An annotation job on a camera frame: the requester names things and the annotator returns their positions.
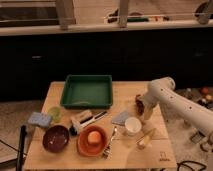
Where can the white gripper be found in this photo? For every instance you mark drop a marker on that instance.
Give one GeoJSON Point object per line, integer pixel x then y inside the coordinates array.
{"type": "Point", "coordinates": [148, 110]}

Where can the dark red grape bunch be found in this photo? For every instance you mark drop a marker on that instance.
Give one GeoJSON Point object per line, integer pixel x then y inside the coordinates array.
{"type": "Point", "coordinates": [139, 104]}

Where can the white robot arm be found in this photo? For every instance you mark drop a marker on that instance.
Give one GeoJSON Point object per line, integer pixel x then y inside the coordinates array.
{"type": "Point", "coordinates": [162, 90]}

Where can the green plastic tray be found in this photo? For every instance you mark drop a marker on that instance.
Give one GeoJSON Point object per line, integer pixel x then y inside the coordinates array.
{"type": "Point", "coordinates": [87, 92]}

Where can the white plastic cup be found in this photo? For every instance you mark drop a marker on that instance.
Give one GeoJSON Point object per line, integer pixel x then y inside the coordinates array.
{"type": "Point", "coordinates": [132, 126]}

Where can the grey folded cloth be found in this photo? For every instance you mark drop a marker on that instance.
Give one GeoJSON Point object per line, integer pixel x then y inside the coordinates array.
{"type": "Point", "coordinates": [120, 118]}

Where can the yellow banana toy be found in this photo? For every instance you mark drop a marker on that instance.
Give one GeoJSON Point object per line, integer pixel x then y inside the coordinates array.
{"type": "Point", "coordinates": [147, 137]}

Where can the orange round fruit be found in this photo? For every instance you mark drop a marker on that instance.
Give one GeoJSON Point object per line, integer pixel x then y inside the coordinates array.
{"type": "Point", "coordinates": [94, 137]}

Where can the silver fork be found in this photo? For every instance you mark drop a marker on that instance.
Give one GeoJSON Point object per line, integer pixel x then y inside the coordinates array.
{"type": "Point", "coordinates": [106, 151]}

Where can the orange plate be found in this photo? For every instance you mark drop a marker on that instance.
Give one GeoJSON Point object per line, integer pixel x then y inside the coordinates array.
{"type": "Point", "coordinates": [91, 150]}

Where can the green small cup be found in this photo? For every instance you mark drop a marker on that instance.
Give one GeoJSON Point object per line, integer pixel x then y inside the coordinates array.
{"type": "Point", "coordinates": [54, 112]}

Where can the dark purple bowl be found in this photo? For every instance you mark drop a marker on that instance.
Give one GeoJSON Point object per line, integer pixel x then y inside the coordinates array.
{"type": "Point", "coordinates": [56, 139]}

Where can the blue sponge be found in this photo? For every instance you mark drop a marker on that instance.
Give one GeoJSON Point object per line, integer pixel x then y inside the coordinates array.
{"type": "Point", "coordinates": [40, 119]}

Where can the black stand pole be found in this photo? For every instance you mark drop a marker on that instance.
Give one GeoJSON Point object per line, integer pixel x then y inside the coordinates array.
{"type": "Point", "coordinates": [20, 153]}

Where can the white brush with black handle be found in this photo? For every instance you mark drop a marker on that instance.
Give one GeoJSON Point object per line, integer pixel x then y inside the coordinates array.
{"type": "Point", "coordinates": [84, 119]}

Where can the wooden rail post middle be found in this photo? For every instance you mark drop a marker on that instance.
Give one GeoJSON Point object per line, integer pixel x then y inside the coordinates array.
{"type": "Point", "coordinates": [123, 13]}

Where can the wooden rail post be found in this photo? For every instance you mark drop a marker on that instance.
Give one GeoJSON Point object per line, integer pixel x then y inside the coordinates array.
{"type": "Point", "coordinates": [65, 13]}
{"type": "Point", "coordinates": [123, 13]}

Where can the wooden rail post left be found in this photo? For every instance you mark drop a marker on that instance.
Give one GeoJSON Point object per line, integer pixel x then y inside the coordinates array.
{"type": "Point", "coordinates": [65, 13]}

